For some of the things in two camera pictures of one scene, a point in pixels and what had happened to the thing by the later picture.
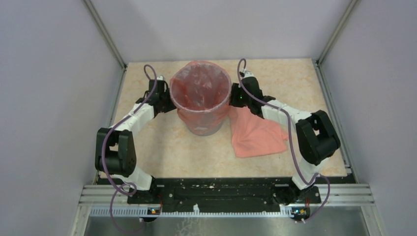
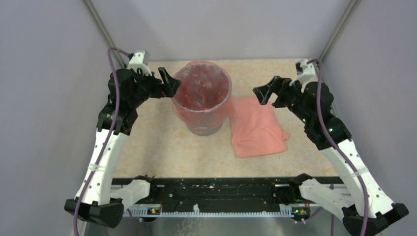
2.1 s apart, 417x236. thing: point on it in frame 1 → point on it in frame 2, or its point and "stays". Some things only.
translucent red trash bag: (200, 92) stays
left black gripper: (171, 106) → (170, 85)
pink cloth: (253, 135) stays
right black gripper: (235, 89) → (263, 92)
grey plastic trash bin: (204, 129) stays
